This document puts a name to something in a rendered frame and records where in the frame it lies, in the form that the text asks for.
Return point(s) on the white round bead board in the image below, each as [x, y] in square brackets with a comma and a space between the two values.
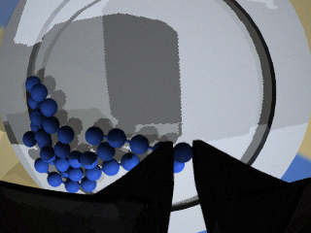
[233, 73]

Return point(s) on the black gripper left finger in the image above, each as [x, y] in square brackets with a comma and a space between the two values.
[138, 202]

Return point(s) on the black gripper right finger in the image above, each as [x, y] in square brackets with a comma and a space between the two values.
[237, 198]

